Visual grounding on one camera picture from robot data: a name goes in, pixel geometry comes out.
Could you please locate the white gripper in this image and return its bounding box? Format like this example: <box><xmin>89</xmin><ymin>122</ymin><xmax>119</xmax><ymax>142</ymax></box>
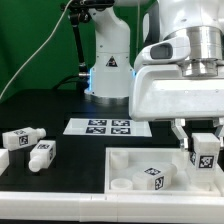
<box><xmin>129</xmin><ymin>64</ymin><xmax>224</xmax><ymax>151</ymax></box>

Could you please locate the white square table top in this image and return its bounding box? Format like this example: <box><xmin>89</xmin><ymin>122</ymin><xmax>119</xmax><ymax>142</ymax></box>
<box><xmin>104</xmin><ymin>147</ymin><xmax>224</xmax><ymax>197</ymax></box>

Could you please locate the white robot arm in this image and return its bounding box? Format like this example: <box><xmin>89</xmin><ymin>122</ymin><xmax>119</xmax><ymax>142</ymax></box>
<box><xmin>85</xmin><ymin>0</ymin><xmax>224</xmax><ymax>149</ymax></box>

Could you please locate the white marker tag sheet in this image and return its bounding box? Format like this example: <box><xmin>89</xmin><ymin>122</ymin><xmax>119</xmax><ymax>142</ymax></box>
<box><xmin>63</xmin><ymin>118</ymin><xmax>152</xmax><ymax>137</ymax></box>

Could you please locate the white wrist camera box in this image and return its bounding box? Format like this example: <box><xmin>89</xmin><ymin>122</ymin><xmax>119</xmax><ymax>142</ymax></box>
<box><xmin>134</xmin><ymin>36</ymin><xmax>191</xmax><ymax>71</ymax></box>

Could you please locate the black cable on table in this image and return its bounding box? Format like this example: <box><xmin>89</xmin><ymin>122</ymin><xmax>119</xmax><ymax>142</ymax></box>
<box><xmin>51</xmin><ymin>75</ymin><xmax>81</xmax><ymax>91</ymax></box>

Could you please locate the black camera stand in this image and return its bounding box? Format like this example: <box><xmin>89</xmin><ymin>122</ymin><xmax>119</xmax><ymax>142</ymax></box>
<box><xmin>61</xmin><ymin>0</ymin><xmax>90</xmax><ymax>91</ymax></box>

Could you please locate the grey cable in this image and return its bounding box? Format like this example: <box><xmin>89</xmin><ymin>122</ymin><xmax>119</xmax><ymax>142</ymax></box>
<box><xmin>0</xmin><ymin>0</ymin><xmax>74</xmax><ymax>101</ymax></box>

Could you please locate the white left fence rail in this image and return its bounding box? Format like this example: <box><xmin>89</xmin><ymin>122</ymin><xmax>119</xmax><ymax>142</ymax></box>
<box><xmin>0</xmin><ymin>149</ymin><xmax>9</xmax><ymax>176</ymax></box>

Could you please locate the white fence rail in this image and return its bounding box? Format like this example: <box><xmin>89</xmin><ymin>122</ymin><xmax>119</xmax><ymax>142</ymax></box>
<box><xmin>0</xmin><ymin>192</ymin><xmax>224</xmax><ymax>224</ymax></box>
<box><xmin>0</xmin><ymin>149</ymin><xmax>9</xmax><ymax>176</ymax></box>

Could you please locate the white front fence rail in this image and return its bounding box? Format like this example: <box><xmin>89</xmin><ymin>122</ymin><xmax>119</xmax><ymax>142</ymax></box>
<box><xmin>0</xmin><ymin>192</ymin><xmax>224</xmax><ymax>224</ymax></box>

